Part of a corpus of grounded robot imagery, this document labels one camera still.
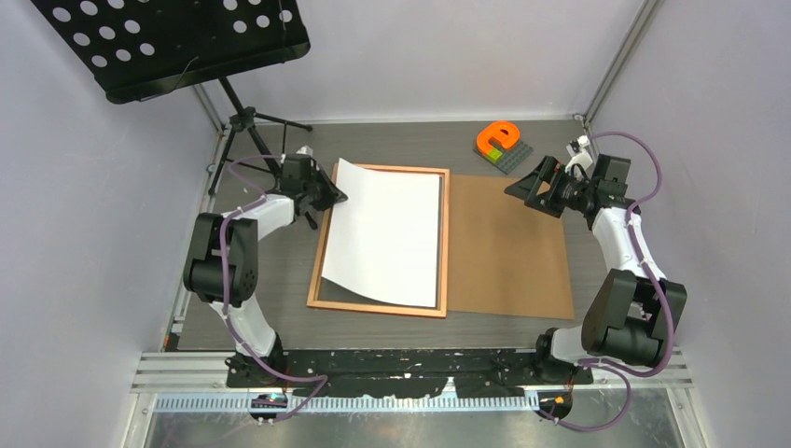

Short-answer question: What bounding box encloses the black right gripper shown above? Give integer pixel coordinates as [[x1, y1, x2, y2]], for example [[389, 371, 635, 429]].
[[505, 156, 596, 219]]

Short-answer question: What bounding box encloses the copper picture frame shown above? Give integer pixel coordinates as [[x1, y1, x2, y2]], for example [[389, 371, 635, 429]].
[[307, 163, 451, 318]]

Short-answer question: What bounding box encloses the mountain landscape photo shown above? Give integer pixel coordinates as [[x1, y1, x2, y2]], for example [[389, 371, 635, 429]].
[[322, 160, 442, 308]]

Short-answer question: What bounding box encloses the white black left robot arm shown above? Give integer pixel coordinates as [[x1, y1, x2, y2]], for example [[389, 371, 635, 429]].
[[183, 147, 348, 386]]

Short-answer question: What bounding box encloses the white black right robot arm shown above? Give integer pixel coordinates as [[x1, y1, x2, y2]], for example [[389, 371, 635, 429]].
[[505, 156, 687, 384]]

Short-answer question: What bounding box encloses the grey building baseplate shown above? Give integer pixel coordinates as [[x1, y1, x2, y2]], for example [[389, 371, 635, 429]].
[[474, 140, 534, 175]]

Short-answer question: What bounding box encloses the green building brick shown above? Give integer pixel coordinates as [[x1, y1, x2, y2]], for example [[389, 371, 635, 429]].
[[483, 148, 503, 164]]

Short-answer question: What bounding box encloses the orange letter toy block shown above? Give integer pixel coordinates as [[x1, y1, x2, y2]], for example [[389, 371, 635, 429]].
[[476, 120, 520, 149]]

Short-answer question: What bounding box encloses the brown cardboard backing board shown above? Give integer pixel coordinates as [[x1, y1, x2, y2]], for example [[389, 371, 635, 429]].
[[448, 174, 575, 320]]

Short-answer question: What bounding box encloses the black perforated music stand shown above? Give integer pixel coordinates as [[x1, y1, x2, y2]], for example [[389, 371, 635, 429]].
[[31, 0, 315, 210]]

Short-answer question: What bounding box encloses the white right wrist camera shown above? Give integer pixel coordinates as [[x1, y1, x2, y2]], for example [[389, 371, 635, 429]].
[[565, 135, 593, 179]]

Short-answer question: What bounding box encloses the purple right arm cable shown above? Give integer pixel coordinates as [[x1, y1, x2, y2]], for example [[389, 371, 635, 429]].
[[538, 131, 676, 433]]

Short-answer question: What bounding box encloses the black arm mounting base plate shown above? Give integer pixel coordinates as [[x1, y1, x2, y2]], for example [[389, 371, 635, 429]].
[[225, 348, 593, 399]]

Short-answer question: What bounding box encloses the aluminium front rail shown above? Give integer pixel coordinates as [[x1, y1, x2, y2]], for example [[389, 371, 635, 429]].
[[132, 348, 693, 415]]

